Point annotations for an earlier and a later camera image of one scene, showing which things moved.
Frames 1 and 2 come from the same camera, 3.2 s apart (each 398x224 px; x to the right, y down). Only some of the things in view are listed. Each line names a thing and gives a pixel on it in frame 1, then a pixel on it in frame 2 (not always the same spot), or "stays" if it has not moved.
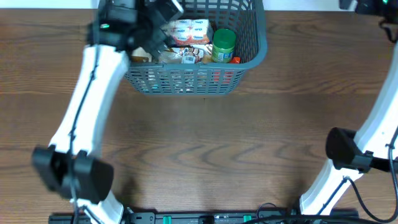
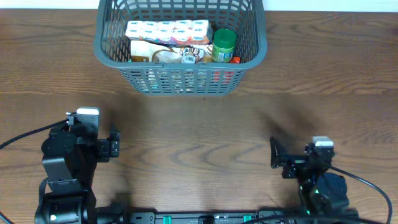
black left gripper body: [150, 40] -> [102, 152]
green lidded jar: [223, 45] stays
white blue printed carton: [189, 31] stays
